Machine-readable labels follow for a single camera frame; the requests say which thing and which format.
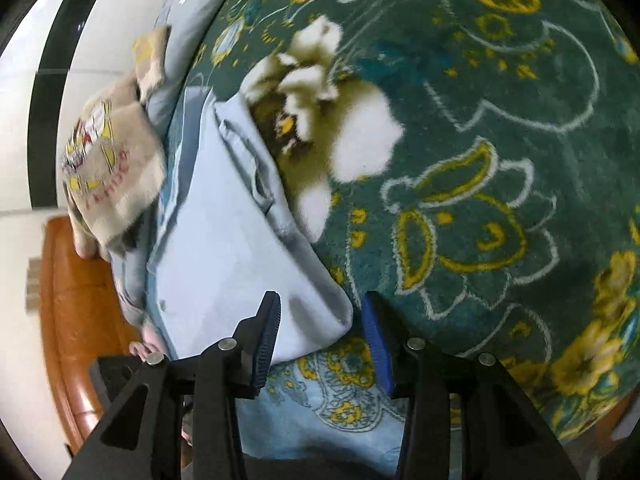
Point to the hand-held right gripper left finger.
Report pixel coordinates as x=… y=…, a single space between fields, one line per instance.
x=263 y=355

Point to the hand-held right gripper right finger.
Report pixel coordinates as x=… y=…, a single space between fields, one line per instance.
x=378 y=350

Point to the light blue garment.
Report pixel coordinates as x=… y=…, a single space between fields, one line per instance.
x=225 y=240

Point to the person's left hand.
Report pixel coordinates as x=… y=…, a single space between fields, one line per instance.
x=141 y=347

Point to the green floral blanket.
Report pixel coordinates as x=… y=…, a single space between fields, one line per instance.
x=425 y=160

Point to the beige printed cloth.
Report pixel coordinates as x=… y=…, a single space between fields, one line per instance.
x=107 y=160

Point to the light blue floral pillow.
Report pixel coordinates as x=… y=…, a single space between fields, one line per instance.
x=190 y=25

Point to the wooden bed frame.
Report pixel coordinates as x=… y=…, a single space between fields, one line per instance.
x=75 y=340

